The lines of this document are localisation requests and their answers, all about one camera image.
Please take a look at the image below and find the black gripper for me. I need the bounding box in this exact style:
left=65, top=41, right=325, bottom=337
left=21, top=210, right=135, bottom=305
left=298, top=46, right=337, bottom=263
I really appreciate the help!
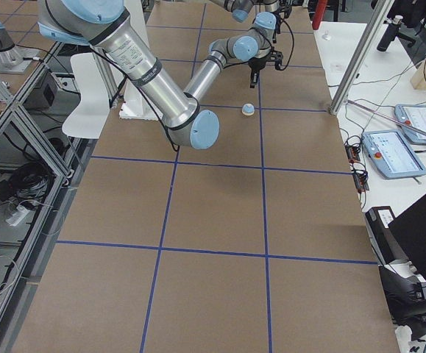
left=248, top=55, right=270, bottom=88

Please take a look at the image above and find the blue and cream bell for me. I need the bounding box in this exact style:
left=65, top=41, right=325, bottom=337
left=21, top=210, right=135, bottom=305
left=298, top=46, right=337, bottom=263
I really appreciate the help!
left=241, top=103, right=255, bottom=116

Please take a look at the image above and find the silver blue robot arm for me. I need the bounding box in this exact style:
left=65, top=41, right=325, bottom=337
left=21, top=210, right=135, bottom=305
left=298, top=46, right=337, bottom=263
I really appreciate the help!
left=210, top=0, right=280, bottom=23
left=38, top=1, right=277, bottom=149

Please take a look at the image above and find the red fire extinguisher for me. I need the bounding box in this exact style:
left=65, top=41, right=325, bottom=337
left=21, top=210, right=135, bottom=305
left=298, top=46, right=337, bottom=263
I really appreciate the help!
left=312, top=0, right=328, bottom=30

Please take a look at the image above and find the orange circuit board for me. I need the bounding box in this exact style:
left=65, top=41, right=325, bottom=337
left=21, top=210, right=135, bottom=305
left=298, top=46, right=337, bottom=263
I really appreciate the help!
left=344, top=143, right=369, bottom=194

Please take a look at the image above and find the near blue teach pendant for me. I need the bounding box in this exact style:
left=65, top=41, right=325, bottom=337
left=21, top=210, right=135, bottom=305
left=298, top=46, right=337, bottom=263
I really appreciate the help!
left=361, top=129, right=426, bottom=179

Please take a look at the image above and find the blue teach pendant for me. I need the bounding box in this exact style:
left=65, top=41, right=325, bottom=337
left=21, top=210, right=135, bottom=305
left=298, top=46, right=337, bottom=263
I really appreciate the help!
left=361, top=129, right=426, bottom=179
left=394, top=104, right=426, bottom=145

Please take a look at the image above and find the white chair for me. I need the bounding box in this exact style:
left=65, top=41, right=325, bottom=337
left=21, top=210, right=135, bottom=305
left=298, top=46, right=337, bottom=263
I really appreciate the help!
left=62, top=53, right=110, bottom=139

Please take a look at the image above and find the far blue teach pendant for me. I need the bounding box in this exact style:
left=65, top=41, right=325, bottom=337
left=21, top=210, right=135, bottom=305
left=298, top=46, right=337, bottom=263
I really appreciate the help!
left=394, top=104, right=426, bottom=145

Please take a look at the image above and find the black desktop box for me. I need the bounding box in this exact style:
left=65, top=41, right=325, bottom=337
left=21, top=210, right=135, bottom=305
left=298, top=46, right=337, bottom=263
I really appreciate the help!
left=365, top=206, right=412, bottom=265

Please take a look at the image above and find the grey box under table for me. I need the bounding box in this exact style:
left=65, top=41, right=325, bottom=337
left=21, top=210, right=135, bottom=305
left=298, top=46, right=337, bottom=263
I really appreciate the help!
left=24, top=74, right=57, bottom=109

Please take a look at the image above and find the black monitor on stand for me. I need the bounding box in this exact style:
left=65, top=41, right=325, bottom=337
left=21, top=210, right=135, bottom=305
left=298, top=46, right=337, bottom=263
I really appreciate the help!
left=385, top=194, right=426, bottom=324

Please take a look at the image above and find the white power strip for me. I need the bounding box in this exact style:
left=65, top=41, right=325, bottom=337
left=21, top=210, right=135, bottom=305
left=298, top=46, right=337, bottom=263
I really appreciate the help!
left=5, top=205, right=29, bottom=227

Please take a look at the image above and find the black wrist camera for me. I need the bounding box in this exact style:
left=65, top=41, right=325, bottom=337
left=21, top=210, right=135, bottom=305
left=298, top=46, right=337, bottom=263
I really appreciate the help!
left=268, top=50, right=283, bottom=71

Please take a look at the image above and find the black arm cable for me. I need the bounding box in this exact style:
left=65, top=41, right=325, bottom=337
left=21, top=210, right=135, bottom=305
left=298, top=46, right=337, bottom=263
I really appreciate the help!
left=223, top=16, right=295, bottom=71

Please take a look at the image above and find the white pedestal column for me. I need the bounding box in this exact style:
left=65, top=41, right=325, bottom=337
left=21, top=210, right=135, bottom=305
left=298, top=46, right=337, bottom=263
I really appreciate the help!
left=120, top=0, right=160, bottom=120

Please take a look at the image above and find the aluminium frame post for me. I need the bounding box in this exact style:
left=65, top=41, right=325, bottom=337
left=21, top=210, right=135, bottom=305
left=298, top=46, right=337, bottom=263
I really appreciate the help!
left=328, top=0, right=394, bottom=115

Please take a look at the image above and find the aluminium frame table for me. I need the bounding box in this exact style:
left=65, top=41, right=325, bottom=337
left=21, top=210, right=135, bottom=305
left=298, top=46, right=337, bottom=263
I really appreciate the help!
left=0, top=33, right=90, bottom=352

